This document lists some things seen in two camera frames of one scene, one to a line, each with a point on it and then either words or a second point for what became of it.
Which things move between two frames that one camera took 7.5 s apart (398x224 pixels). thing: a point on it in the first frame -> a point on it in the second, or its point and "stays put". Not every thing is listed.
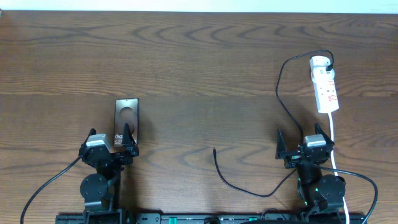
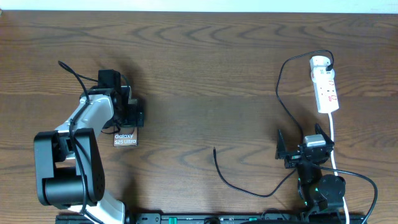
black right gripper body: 293,158 stays put
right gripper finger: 319,130 stays put
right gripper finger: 281,146 stays put
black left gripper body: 115,155 -> 137,115
